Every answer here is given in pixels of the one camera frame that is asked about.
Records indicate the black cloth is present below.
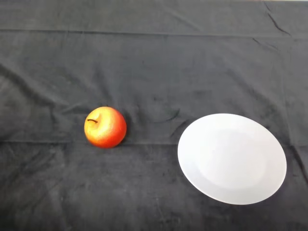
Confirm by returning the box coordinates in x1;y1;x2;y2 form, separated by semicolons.
0;0;308;231

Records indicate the white round plate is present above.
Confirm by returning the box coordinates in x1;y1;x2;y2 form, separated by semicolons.
177;113;287;205

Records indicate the red yellow apple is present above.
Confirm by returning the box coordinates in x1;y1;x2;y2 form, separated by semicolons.
84;106;127;149

